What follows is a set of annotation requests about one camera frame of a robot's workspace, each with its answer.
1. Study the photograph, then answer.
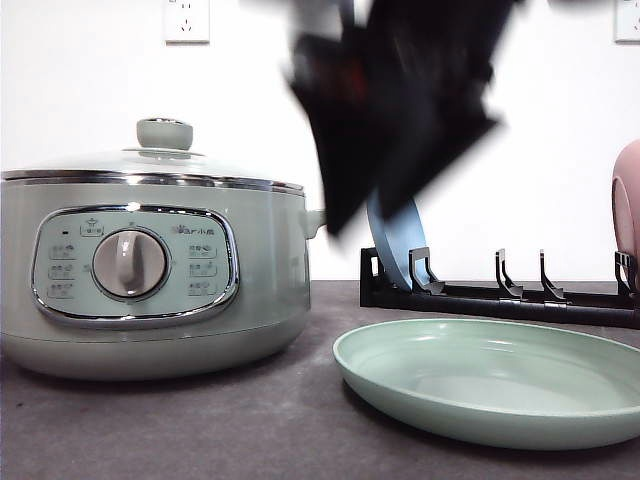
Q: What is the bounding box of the green plate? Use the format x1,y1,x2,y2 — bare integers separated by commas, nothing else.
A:
333,318,640,451

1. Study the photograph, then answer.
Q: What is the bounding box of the glass steamer lid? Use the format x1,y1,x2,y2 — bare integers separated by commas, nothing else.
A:
0,118,306,196

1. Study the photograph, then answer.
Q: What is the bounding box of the white right wall socket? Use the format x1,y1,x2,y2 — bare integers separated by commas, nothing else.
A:
615,0,640,46

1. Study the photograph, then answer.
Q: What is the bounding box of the blue plate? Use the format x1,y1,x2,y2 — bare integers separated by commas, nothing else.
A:
367,191,427,291

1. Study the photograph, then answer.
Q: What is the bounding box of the pink plate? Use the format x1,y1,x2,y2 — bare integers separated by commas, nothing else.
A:
611,138,640,293

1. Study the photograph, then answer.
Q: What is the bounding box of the white wall socket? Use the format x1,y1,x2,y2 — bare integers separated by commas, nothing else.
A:
615,0,640,46
163,0,211,47

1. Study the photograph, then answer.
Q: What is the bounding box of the black plate rack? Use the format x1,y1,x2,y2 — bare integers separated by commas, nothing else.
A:
360,247,640,329

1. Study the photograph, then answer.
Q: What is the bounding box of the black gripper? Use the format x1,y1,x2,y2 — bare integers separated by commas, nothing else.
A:
287,0,518,236

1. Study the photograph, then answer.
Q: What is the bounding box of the white left wall socket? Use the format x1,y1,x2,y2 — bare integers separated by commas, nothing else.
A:
163,0,211,47

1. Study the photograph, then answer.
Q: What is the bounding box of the green electric steamer pot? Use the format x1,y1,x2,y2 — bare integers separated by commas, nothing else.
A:
2,169,327,381

